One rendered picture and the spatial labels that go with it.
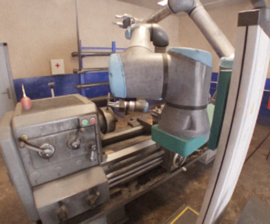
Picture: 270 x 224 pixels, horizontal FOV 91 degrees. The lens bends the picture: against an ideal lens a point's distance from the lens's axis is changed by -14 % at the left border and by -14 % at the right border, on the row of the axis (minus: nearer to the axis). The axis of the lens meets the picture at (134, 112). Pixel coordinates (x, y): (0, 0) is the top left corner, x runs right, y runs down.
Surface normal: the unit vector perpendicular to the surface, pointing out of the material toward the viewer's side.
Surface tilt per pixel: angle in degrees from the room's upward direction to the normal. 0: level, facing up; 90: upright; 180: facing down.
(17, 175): 90
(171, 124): 70
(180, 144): 90
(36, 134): 90
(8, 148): 90
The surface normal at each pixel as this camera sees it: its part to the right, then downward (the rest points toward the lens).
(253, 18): -0.77, 0.20
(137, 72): -0.06, 0.16
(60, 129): 0.58, 0.26
